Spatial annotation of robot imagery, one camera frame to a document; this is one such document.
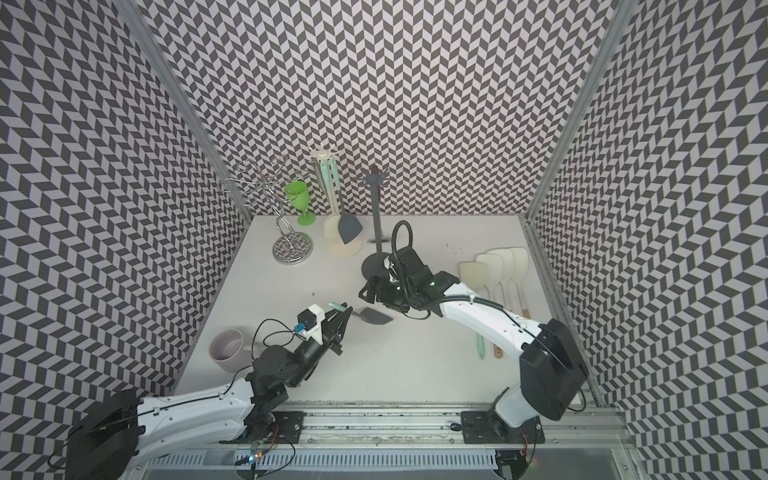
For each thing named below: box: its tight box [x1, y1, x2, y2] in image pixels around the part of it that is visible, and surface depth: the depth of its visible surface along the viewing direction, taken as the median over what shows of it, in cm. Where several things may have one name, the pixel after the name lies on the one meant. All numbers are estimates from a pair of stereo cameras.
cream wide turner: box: [324, 188, 341, 238], surface depth 98 cm
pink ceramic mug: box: [210, 328, 253, 373], surface depth 80 cm
